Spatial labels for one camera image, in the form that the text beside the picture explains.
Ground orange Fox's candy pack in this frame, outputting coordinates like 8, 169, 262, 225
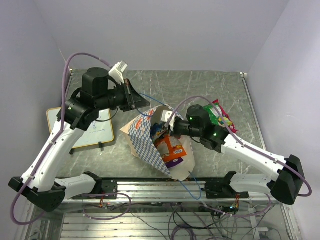
154, 134, 187, 163

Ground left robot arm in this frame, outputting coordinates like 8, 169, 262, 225
8, 67, 150, 213

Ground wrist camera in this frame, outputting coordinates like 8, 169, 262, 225
161, 110, 177, 130
109, 60, 128, 84

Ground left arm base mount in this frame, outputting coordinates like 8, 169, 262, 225
72, 178, 118, 200

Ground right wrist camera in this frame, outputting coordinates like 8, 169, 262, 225
161, 110, 177, 130

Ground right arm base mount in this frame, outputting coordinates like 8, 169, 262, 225
200, 177, 249, 199

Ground green yellow candy bag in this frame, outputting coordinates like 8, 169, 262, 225
203, 99, 228, 127

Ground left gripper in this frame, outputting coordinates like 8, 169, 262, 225
95, 78, 150, 112

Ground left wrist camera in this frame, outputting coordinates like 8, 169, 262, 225
109, 60, 128, 84

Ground loose cables under table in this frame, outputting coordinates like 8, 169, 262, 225
134, 202, 281, 240

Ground blue checkered paper bag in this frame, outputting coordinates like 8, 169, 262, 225
120, 94, 195, 193

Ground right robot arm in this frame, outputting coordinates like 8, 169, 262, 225
162, 104, 305, 205

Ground blue gummy snack bag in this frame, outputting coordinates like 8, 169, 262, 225
150, 123, 167, 142

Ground aluminium frame rail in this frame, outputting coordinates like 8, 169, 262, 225
27, 181, 290, 203

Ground small whiteboard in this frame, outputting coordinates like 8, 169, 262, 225
46, 107, 115, 155

